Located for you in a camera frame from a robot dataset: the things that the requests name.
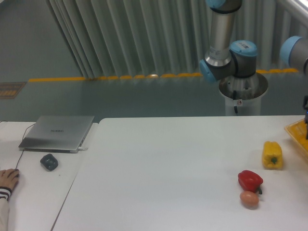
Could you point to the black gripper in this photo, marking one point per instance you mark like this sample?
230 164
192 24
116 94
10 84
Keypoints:
305 107

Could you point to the striped sleeve forearm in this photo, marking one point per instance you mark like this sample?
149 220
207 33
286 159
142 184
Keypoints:
5 194

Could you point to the person's hand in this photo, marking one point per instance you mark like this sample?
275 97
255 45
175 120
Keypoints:
7 179

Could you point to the grey pleated curtain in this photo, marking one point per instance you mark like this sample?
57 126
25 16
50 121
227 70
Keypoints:
143 37

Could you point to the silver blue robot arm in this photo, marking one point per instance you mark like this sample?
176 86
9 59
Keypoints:
232 64

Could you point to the yellow plastic basket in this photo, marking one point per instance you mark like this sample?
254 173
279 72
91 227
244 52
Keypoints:
297 131

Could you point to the brown egg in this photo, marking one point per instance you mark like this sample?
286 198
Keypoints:
249 198

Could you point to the yellow bell pepper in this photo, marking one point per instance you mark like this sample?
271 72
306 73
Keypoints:
272 155

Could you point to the red bell pepper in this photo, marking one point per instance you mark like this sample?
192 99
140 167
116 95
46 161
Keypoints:
250 181

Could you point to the silver laptop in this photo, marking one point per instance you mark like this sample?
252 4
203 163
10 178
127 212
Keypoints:
59 134

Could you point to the small black box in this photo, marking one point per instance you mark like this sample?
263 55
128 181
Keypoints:
49 162

